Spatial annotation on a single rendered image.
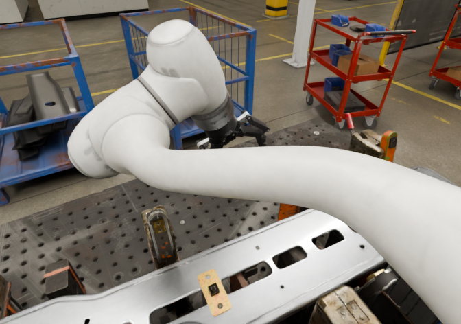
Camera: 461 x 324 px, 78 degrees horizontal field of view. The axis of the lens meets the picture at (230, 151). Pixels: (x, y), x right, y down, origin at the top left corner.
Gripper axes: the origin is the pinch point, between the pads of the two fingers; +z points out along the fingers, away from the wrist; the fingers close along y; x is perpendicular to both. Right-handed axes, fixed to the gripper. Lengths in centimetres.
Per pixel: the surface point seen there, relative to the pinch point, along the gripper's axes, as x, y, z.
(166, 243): -13.7, -22.9, -10.8
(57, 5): 728, -125, 170
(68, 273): -9.0, -42.6, -14.5
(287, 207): -12.1, 3.9, 14.4
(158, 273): -18.0, -26.7, -10.1
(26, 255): 21, -75, 9
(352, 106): 92, 125, 166
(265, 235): -20.4, -5.2, -0.8
